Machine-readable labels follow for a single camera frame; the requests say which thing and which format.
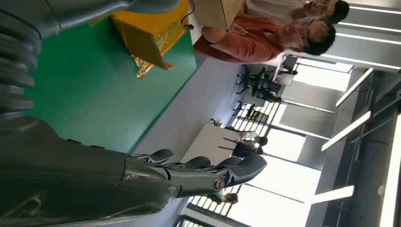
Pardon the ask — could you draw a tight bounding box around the green table mat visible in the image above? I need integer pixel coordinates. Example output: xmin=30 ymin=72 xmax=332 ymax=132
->
xmin=25 ymin=17 xmax=197 ymax=154

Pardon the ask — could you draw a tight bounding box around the white table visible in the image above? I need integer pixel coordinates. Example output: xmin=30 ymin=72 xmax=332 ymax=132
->
xmin=181 ymin=123 xmax=251 ymax=165

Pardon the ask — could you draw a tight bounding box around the person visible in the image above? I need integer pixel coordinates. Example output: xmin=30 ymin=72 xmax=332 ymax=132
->
xmin=231 ymin=135 xmax=269 ymax=159
xmin=210 ymin=191 xmax=239 ymax=205
xmin=244 ymin=0 xmax=350 ymax=26
xmin=193 ymin=14 xmax=337 ymax=65

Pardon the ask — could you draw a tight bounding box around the box wrapped in yellow film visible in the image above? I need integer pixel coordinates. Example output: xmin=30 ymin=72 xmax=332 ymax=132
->
xmin=91 ymin=0 xmax=190 ymax=79

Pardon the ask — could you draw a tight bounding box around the black office chair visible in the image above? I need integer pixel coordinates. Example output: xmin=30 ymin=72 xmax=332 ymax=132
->
xmin=236 ymin=65 xmax=283 ymax=104
xmin=232 ymin=101 xmax=270 ymax=124

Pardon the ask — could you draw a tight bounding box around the brown cardboard box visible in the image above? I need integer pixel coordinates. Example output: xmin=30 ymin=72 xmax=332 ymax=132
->
xmin=192 ymin=0 xmax=245 ymax=30

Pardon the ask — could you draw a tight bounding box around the white office desk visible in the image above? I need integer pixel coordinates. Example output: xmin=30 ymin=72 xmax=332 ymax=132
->
xmin=271 ymin=53 xmax=299 ymax=86

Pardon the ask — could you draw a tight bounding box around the white ceiling light bar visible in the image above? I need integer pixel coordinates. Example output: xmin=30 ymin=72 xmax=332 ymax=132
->
xmin=336 ymin=68 xmax=375 ymax=108
xmin=321 ymin=111 xmax=372 ymax=152
xmin=312 ymin=185 xmax=355 ymax=206

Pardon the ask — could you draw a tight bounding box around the thin black cable with plug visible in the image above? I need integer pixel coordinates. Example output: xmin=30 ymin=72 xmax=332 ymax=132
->
xmin=180 ymin=0 xmax=195 ymax=31

